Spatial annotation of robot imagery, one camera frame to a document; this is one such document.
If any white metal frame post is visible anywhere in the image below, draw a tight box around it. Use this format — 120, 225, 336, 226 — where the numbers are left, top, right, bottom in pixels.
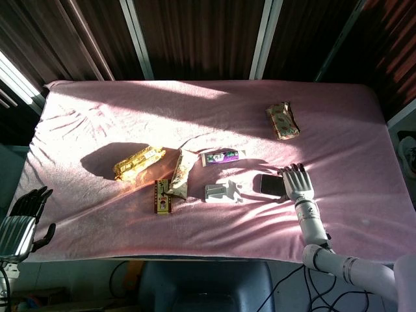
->
314, 0, 370, 83
119, 0, 154, 81
249, 0, 281, 81

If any white window rail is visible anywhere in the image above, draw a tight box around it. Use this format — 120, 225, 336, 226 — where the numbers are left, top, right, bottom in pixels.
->
0, 51, 45, 110

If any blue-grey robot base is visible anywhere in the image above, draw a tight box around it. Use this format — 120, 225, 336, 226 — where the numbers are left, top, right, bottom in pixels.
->
138, 261, 274, 312

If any yellow and red small box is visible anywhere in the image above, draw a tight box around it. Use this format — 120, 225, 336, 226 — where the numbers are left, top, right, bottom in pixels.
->
153, 179, 174, 215

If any black smartphone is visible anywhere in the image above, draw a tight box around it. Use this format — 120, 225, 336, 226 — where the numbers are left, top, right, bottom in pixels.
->
259, 174, 289, 198

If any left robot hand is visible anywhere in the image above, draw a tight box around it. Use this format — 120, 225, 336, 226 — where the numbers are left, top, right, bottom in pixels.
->
0, 187, 57, 263

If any beige red-dotted tissue pack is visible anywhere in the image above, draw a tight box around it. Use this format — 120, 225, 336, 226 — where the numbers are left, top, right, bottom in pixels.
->
265, 101, 302, 141

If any black cable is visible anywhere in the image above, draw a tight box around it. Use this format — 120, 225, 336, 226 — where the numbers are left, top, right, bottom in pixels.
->
272, 263, 378, 312
109, 259, 137, 291

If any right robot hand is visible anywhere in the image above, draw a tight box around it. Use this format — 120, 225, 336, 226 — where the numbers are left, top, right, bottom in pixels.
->
278, 163, 315, 202

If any white plastic holder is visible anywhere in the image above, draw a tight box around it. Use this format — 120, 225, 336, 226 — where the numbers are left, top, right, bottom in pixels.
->
204, 179, 244, 205

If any purple and white tube box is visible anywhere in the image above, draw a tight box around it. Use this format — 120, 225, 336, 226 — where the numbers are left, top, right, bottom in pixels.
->
200, 149, 247, 168

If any gold foil snack package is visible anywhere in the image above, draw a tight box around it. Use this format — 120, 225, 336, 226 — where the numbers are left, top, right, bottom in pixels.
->
112, 145, 166, 182

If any pink terry cloth cover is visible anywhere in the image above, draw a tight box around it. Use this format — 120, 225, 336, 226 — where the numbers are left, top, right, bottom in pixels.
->
12, 79, 416, 265

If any beige patterned snack bag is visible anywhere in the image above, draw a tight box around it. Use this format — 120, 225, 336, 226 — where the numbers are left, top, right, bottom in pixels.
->
166, 148, 195, 200

